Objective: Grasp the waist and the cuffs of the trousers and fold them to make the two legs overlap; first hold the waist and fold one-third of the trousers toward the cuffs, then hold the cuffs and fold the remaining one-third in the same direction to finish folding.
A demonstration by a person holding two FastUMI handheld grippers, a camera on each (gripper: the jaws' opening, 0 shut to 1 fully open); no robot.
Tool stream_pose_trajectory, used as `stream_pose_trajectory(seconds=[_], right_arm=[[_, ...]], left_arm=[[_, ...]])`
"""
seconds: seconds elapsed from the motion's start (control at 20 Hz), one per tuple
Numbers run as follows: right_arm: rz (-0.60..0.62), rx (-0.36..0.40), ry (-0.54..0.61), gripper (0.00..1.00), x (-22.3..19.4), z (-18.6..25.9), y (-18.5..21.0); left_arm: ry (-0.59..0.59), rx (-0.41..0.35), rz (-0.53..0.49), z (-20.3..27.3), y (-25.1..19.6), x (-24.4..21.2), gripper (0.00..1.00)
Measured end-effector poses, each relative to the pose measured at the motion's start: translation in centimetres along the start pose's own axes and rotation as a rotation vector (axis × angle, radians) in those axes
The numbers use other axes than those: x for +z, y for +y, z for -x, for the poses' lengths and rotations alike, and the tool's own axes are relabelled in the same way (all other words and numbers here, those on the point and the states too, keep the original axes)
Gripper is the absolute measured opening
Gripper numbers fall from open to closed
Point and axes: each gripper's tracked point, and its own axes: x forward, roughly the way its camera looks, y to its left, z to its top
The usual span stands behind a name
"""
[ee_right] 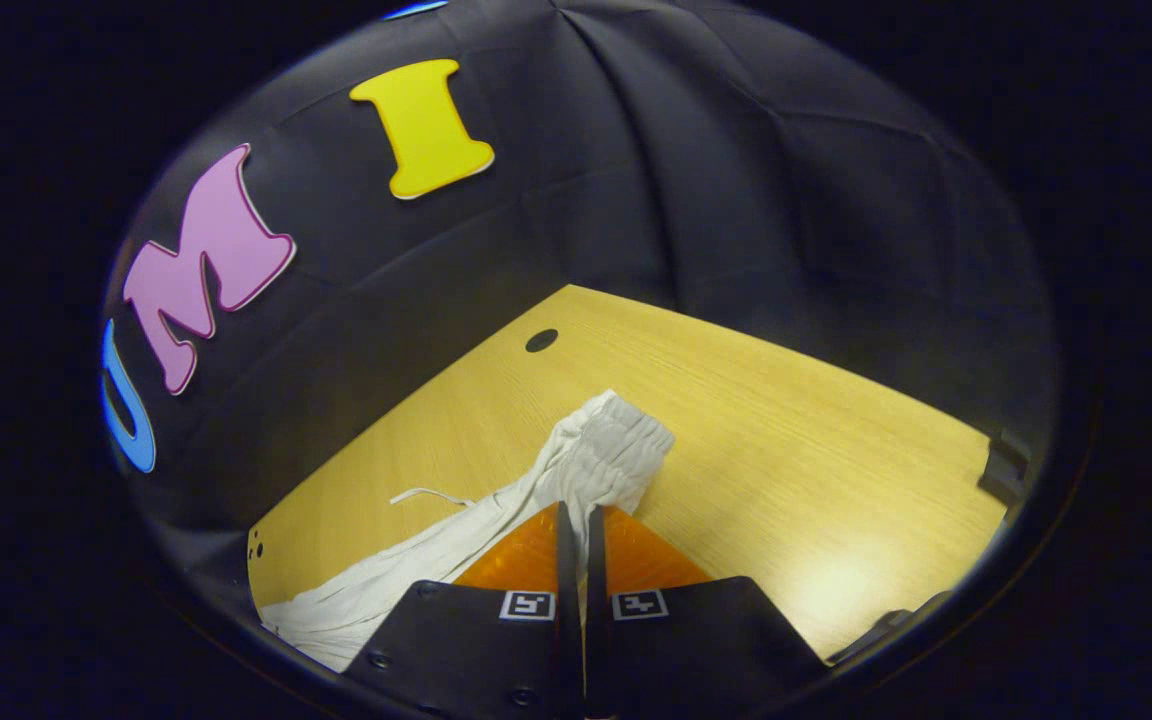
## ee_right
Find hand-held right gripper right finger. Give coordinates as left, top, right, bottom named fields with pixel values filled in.
left=584, top=505, right=832, bottom=720

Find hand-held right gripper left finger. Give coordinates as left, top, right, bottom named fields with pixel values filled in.
left=341, top=500, right=583, bottom=720

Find white jeans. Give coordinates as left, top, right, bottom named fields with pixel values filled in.
left=258, top=388, right=677, bottom=673

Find dark bar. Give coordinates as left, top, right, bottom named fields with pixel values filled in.
left=826, top=588, right=954, bottom=667

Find black backdrop cloth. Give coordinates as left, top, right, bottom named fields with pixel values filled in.
left=101, top=0, right=1062, bottom=561

